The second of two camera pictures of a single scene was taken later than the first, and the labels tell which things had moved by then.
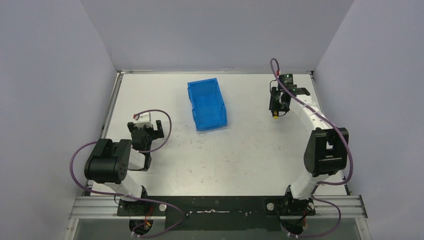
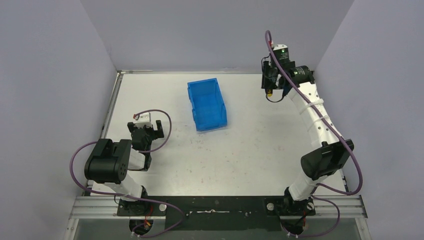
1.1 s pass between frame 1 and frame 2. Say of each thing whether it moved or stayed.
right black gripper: moved
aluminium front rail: stayed
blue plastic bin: stayed
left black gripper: stayed
